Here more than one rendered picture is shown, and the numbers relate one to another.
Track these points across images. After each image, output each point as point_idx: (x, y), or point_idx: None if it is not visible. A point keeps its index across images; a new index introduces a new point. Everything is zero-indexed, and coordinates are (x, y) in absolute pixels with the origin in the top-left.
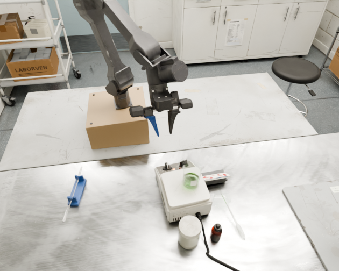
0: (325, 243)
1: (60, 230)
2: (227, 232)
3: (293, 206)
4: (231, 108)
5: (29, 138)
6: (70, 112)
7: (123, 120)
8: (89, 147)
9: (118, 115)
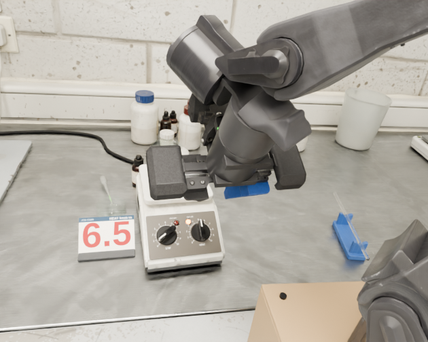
0: (4, 162)
1: (335, 201)
2: (121, 184)
3: None
4: None
5: None
6: None
7: (331, 288)
8: None
9: (358, 311)
